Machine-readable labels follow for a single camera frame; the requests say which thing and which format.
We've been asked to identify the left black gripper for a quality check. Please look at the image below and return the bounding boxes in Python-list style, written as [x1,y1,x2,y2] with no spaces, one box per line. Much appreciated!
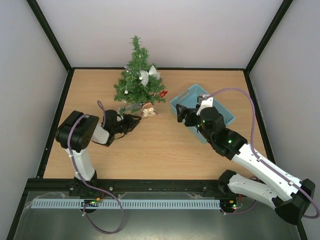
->
[112,113,140,134]

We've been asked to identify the gingerbread figure ornament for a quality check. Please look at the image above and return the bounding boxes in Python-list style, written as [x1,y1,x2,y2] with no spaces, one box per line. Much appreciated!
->
[140,102,158,118]

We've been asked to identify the red beaded ornament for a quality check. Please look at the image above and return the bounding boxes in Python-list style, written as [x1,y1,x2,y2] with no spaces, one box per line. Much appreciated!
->
[159,90,168,98]

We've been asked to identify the small green christmas tree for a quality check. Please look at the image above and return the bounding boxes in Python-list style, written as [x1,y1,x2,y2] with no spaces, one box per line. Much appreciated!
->
[113,35,167,115]

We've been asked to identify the fairy light string white beads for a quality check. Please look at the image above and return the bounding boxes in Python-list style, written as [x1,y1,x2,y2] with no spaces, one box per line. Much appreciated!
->
[116,60,161,115]

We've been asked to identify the white mesh bow ornament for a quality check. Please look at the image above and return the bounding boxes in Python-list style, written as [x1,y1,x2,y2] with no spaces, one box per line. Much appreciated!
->
[138,65,161,87]

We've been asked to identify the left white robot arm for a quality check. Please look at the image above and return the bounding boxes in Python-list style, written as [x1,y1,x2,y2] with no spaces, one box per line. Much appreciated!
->
[55,109,142,198]

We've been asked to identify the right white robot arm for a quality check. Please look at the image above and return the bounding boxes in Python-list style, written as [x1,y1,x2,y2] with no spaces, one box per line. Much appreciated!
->
[176,104,316,225]

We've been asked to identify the black frame rail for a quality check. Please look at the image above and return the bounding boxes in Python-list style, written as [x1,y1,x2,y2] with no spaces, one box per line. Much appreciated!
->
[30,178,291,197]

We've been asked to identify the white cable duct rail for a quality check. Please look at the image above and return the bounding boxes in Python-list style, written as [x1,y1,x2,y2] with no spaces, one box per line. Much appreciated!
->
[31,199,221,210]

